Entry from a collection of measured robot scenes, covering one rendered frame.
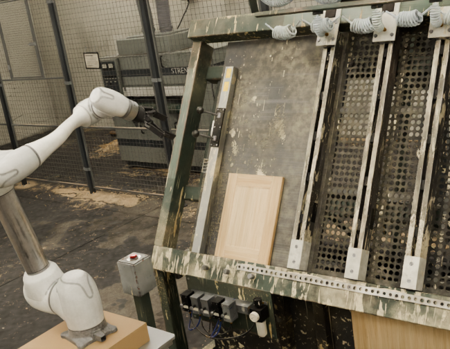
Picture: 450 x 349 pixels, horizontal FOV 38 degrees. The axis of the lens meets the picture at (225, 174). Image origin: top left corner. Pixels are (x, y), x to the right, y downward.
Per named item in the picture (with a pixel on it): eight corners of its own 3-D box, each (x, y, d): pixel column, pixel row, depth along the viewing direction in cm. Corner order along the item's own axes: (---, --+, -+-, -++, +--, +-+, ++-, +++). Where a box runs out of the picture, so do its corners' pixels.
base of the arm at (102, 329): (84, 353, 257) (81, 341, 256) (59, 336, 274) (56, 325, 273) (123, 332, 268) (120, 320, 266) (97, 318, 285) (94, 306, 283)
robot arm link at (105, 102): (131, 93, 284) (113, 100, 294) (102, 79, 274) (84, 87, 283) (128, 116, 281) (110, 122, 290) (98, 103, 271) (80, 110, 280)
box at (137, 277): (123, 294, 322) (116, 261, 317) (140, 284, 330) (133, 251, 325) (140, 298, 314) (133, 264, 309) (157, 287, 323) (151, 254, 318)
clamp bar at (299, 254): (291, 268, 290) (261, 262, 272) (333, 14, 305) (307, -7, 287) (311, 271, 284) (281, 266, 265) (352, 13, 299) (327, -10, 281)
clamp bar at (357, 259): (347, 278, 273) (319, 273, 254) (388, 9, 288) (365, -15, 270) (369, 282, 267) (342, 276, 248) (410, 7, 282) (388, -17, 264)
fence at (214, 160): (196, 252, 325) (191, 251, 321) (230, 69, 337) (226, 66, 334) (204, 253, 321) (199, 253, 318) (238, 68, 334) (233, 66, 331)
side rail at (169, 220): (167, 247, 345) (153, 244, 336) (205, 48, 359) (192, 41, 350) (176, 248, 341) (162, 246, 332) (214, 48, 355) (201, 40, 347)
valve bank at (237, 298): (174, 332, 315) (166, 287, 309) (194, 317, 326) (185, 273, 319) (259, 355, 284) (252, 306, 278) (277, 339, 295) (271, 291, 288)
